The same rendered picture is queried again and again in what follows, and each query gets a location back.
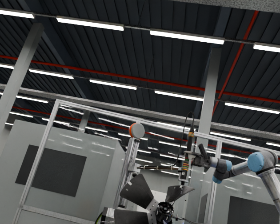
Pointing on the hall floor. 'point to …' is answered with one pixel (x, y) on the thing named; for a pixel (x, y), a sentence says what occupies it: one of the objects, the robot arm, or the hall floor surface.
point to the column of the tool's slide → (125, 172)
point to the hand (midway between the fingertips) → (183, 152)
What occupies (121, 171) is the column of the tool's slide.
